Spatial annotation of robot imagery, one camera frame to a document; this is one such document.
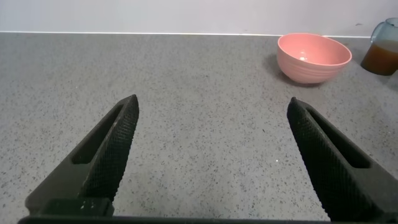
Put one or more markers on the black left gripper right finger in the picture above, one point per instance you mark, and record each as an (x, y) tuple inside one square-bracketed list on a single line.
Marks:
[(332, 174)]

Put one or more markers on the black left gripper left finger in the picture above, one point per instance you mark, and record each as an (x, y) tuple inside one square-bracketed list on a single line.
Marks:
[(102, 168)]

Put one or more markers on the brown liquid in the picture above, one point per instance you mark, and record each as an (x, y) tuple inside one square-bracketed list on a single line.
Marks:
[(381, 59)]

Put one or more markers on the translucent blue ribbed cup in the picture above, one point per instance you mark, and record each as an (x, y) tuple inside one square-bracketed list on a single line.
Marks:
[(387, 31)]

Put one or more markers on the pink ribbed bowl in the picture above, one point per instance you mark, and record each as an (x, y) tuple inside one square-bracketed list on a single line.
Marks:
[(308, 70)]

